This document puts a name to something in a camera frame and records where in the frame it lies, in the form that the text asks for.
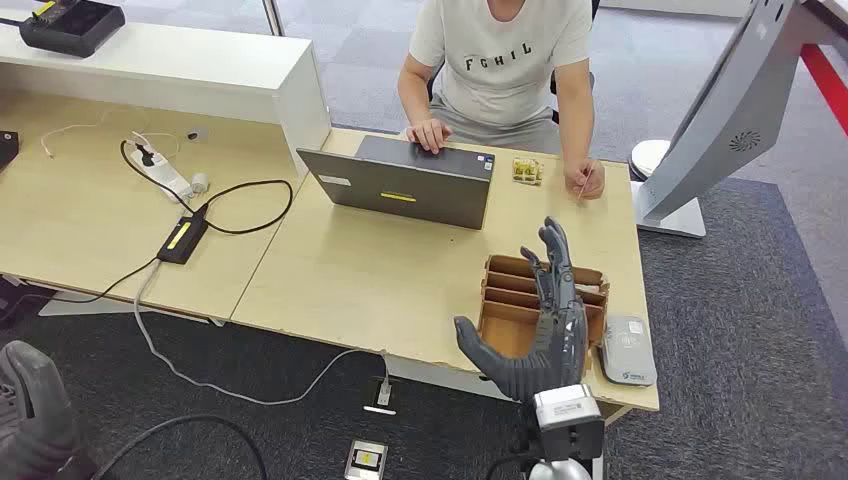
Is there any thin white cable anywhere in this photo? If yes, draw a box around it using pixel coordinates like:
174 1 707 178
39 105 181 160

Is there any black power adapter yellow label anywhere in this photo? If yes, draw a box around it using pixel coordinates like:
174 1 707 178
156 215 211 266

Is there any white counter shelf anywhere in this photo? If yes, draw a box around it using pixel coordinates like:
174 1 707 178
0 7 333 177

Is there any white round stanchion base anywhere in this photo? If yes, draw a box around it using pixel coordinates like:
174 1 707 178
627 139 672 181

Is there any black flat device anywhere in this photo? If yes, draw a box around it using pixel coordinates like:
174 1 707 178
0 130 21 174

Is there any person's right hand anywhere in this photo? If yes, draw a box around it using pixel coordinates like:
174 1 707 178
405 117 454 155

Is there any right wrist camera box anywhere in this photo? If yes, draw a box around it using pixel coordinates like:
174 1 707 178
533 383 606 465

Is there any person's left hand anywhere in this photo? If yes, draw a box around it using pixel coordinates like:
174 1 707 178
564 158 606 201

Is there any metal floor box yellow label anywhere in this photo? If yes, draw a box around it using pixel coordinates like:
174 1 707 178
344 438 390 480

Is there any black power cable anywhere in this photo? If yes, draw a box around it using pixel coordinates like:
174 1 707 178
119 139 295 236

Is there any floor socket with plug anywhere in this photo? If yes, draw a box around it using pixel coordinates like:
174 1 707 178
362 377 399 417

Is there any dark grey laptop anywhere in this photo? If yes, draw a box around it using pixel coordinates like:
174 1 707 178
296 134 497 231

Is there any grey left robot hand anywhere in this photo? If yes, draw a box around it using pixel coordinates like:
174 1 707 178
0 340 85 480

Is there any wooden compartment organizer box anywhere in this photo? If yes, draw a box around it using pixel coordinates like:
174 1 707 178
475 253 611 362

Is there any black controller device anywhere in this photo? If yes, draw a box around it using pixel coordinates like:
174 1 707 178
18 0 127 59

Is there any metal pole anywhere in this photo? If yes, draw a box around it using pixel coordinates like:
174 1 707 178
261 0 286 38

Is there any red barrier belt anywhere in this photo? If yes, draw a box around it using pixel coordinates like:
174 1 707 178
800 43 848 134

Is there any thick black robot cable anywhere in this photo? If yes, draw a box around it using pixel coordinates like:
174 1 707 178
92 413 270 480

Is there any white power strip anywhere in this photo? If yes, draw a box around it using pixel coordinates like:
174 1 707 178
129 142 195 203

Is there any grey kiosk stand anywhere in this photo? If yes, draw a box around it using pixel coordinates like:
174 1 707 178
630 0 823 240

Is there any person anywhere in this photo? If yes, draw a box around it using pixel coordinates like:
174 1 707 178
397 0 606 201

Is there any person's hand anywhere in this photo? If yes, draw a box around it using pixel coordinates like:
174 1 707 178
405 117 454 155
564 158 606 201

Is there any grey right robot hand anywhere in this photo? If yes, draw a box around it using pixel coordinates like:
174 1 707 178
453 216 591 404

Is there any small yellow clear box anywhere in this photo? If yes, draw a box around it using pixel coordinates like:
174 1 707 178
511 156 545 187

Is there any thin black adapter cable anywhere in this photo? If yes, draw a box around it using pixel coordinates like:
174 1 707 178
0 256 162 326

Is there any grey cable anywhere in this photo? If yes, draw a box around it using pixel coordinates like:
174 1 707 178
132 260 392 407

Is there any pale grey card reader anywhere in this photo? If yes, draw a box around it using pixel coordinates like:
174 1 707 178
599 314 658 388

